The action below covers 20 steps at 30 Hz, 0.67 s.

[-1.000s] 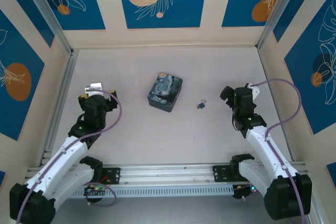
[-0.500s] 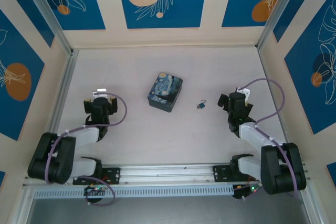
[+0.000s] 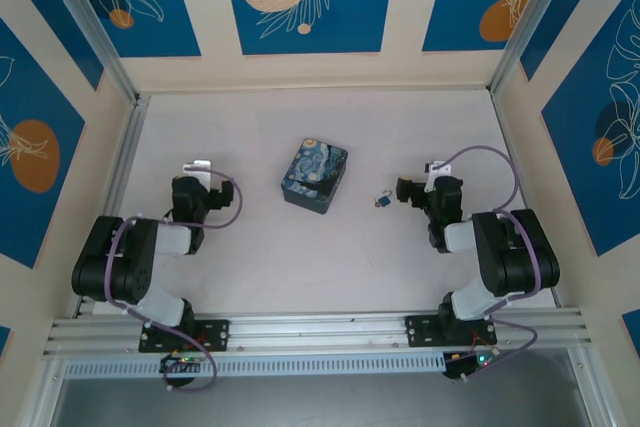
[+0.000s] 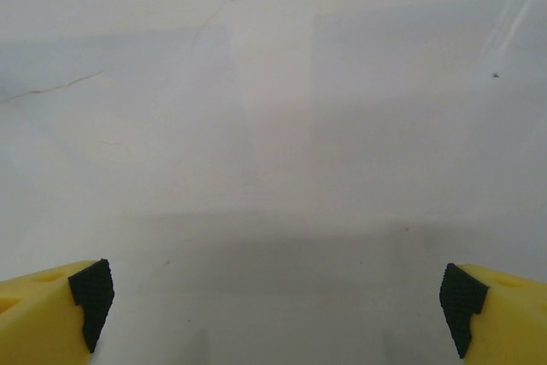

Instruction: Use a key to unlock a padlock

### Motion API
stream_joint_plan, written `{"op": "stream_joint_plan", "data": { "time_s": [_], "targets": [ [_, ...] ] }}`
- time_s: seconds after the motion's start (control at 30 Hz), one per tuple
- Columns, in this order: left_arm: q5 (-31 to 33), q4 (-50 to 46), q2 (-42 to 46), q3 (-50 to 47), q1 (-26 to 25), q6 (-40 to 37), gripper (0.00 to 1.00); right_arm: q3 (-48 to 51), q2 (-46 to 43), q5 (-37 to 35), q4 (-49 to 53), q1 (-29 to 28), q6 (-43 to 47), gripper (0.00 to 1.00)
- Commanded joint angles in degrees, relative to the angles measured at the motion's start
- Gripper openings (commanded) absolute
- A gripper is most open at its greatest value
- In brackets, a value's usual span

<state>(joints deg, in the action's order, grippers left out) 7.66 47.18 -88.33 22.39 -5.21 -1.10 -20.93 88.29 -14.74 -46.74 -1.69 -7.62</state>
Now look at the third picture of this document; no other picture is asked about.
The long aluminium base rail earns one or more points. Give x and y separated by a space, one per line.
320 329

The small circuit board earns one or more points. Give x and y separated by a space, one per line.
180 361
470 362

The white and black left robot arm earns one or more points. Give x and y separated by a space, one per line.
115 267

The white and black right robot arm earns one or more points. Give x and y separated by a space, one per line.
515 257

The starry night print tin box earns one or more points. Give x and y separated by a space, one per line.
312 177

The aluminium upright frame post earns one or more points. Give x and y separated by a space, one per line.
530 22
95 32

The aluminium table side rail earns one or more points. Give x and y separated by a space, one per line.
510 157
127 157

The aluminium frame bar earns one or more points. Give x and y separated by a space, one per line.
40 397
592 392

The small blue padlock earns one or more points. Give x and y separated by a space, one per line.
384 202

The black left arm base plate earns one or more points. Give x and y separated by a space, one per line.
220 334

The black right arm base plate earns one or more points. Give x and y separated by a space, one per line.
420 331

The blue poster with cream circle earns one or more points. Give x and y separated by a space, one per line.
350 22

